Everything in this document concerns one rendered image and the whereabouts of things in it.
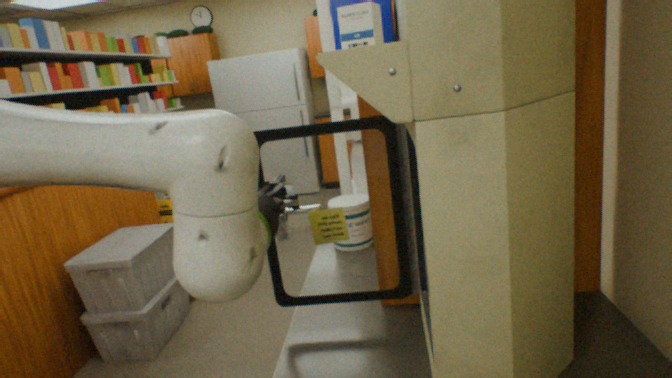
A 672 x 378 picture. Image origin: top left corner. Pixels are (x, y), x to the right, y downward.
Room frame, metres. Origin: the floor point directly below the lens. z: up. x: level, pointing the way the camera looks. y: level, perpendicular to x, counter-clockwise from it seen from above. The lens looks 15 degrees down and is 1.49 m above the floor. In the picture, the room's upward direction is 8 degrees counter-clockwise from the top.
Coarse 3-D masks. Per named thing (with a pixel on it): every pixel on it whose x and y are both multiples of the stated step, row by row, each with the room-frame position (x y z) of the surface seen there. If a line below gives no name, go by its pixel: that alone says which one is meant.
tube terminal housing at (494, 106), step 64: (448, 0) 0.56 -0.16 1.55; (512, 0) 0.57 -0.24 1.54; (448, 64) 0.56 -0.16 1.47; (512, 64) 0.56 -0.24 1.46; (448, 128) 0.56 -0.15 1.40; (512, 128) 0.56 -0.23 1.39; (448, 192) 0.56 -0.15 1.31; (512, 192) 0.56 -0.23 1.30; (448, 256) 0.56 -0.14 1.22; (512, 256) 0.55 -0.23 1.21; (448, 320) 0.56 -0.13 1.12; (512, 320) 0.55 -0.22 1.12
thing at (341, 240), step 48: (288, 144) 0.90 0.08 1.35; (336, 144) 0.89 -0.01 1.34; (384, 144) 0.87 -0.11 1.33; (336, 192) 0.89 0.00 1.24; (384, 192) 0.87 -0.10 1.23; (288, 240) 0.90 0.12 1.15; (336, 240) 0.89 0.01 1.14; (384, 240) 0.88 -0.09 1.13; (288, 288) 0.90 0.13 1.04; (336, 288) 0.89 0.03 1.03; (384, 288) 0.88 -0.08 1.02
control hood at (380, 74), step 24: (360, 48) 0.57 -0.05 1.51; (384, 48) 0.57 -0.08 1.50; (336, 72) 0.58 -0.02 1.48; (360, 72) 0.57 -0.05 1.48; (384, 72) 0.57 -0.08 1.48; (408, 72) 0.57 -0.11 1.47; (360, 96) 0.57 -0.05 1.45; (384, 96) 0.57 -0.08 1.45; (408, 96) 0.56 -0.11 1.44; (408, 120) 0.57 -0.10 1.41
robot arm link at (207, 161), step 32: (0, 128) 0.54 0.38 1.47; (32, 128) 0.53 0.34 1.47; (64, 128) 0.53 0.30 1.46; (96, 128) 0.52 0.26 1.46; (128, 128) 0.51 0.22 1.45; (160, 128) 0.50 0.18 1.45; (192, 128) 0.48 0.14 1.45; (224, 128) 0.49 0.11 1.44; (0, 160) 0.53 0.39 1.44; (32, 160) 0.52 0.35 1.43; (64, 160) 0.52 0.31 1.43; (96, 160) 0.51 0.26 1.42; (128, 160) 0.49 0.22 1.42; (160, 160) 0.48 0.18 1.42; (192, 160) 0.47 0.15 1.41; (224, 160) 0.48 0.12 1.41; (256, 160) 0.51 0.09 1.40; (160, 192) 0.52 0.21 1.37; (192, 192) 0.47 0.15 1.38; (224, 192) 0.47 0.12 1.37; (256, 192) 0.51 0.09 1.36
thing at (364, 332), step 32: (320, 320) 0.91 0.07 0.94; (352, 320) 0.90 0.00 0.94; (384, 320) 0.88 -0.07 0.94; (416, 320) 0.86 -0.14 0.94; (576, 320) 0.78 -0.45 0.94; (608, 320) 0.77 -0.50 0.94; (288, 352) 0.81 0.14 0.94; (320, 352) 0.79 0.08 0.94; (352, 352) 0.78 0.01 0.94; (384, 352) 0.76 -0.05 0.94; (416, 352) 0.75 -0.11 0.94; (576, 352) 0.69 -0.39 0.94; (608, 352) 0.68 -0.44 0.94; (640, 352) 0.67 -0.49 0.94
